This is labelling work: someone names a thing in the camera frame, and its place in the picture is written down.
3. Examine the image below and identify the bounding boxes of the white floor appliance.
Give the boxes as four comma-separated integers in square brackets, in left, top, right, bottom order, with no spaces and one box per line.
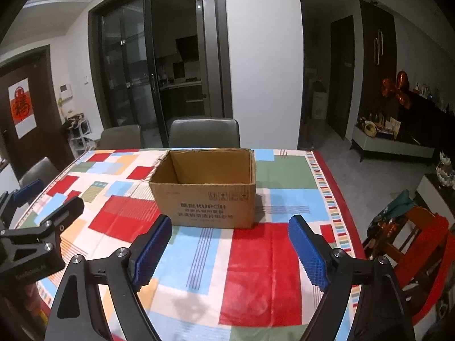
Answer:
[312,90,328,120]

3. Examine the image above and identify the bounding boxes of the tall dark cabinet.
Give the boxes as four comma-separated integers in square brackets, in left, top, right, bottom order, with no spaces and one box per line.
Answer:
[359,0,397,143]

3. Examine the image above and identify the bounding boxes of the dark brown door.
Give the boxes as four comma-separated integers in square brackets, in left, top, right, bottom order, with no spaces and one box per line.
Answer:
[0,44,74,182]

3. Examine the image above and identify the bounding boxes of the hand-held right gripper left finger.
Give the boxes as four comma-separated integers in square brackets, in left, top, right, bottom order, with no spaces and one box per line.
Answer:
[46,214,173,341]

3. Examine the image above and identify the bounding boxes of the white shoe rack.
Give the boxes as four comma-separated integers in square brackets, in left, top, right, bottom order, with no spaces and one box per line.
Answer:
[64,112,95,157]

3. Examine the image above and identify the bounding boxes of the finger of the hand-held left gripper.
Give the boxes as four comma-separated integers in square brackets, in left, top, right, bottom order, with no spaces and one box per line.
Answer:
[0,179,45,231]
[36,197,85,235]

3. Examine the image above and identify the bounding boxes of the red foil balloons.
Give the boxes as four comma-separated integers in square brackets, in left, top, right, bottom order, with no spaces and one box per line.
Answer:
[381,71,413,109]

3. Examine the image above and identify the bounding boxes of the green cloth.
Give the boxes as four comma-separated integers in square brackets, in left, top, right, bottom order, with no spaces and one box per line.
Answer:
[370,190,415,228]

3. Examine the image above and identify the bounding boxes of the brown cardboard box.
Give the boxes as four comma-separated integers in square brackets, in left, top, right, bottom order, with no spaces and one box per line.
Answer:
[148,148,257,230]

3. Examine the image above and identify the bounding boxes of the glass sliding door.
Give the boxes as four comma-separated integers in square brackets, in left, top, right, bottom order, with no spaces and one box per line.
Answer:
[88,0,228,147]

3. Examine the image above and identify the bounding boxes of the wooden chair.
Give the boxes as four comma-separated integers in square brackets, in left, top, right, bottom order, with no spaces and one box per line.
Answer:
[363,204,455,327]

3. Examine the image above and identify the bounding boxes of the dark interior door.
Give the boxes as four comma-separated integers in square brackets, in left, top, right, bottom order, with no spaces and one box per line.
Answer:
[330,16,355,140]

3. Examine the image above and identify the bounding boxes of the white lotus ornament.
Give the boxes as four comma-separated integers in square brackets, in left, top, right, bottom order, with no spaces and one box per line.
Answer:
[435,152,455,188]

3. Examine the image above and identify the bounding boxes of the red white door poster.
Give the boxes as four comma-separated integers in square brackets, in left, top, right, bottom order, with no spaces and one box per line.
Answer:
[8,80,38,139]

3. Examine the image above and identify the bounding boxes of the grey leather chair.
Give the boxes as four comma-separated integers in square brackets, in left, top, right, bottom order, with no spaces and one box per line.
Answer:
[97,125,143,150]
[18,156,61,188]
[168,117,241,149]

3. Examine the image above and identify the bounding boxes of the colourful patchwork tablecloth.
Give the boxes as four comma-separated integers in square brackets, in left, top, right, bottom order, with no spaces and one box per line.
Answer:
[7,148,367,341]

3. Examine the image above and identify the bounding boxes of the red cloth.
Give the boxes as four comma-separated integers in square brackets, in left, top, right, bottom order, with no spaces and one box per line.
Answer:
[393,213,455,324]

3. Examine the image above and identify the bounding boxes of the long dark cabinet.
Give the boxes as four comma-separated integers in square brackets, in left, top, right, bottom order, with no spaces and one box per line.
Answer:
[396,89,455,143]

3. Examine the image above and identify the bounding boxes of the low white sideboard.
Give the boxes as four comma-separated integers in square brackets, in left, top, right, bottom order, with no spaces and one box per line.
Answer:
[350,122,436,164]

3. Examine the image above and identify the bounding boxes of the grey refrigerator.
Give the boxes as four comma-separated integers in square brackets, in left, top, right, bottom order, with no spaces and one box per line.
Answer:
[195,0,216,118]

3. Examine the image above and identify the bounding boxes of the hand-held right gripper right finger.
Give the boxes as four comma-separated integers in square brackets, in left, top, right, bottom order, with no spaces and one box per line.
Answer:
[288,215,416,341]

